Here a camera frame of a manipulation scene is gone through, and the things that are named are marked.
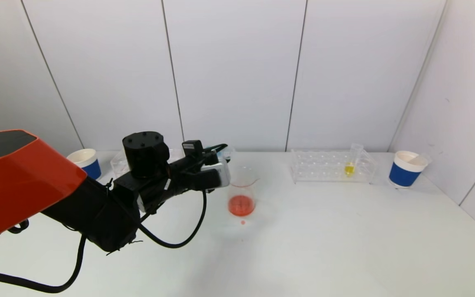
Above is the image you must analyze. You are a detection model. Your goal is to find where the blue pigment test tube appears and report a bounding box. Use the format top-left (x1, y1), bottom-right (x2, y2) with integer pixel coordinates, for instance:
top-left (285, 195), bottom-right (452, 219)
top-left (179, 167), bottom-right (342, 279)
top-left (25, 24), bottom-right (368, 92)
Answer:
top-left (216, 146), bottom-right (236, 163)

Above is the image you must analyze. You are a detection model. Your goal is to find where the clear glass beaker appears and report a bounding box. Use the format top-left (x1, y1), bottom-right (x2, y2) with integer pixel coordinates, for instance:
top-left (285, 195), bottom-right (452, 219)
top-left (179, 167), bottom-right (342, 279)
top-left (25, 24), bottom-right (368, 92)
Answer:
top-left (226, 167), bottom-right (261, 217)

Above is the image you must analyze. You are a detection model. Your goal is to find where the clear acrylic test tube rack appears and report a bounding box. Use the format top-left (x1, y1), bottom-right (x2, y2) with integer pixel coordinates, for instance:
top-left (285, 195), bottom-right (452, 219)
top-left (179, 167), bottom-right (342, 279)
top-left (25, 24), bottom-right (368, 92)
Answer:
top-left (111, 148), bottom-right (193, 179)
top-left (289, 148), bottom-right (377, 184)

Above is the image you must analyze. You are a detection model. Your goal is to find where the yellow pigment test tube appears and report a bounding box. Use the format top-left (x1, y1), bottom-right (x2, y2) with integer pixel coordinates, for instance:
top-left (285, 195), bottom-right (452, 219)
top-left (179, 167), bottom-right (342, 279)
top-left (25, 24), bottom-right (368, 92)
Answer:
top-left (343, 143), bottom-right (364, 177)

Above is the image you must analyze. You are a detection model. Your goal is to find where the blue and white paper cup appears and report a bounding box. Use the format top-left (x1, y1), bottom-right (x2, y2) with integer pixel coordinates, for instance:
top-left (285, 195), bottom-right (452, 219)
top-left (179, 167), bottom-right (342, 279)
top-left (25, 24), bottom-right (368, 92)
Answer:
top-left (388, 151), bottom-right (429, 189)
top-left (67, 148), bottom-right (102, 181)

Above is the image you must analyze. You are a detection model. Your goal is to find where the white wrist camera with mount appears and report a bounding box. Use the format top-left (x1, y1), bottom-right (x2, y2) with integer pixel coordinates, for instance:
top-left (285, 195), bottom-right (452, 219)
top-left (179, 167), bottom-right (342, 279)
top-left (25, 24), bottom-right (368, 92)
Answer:
top-left (198, 162), bottom-right (231, 191)

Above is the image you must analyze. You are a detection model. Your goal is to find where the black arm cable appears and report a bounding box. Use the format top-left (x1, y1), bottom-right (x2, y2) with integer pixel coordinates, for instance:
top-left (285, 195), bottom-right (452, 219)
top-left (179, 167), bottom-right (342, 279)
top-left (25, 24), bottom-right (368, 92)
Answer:
top-left (0, 219), bottom-right (88, 294)

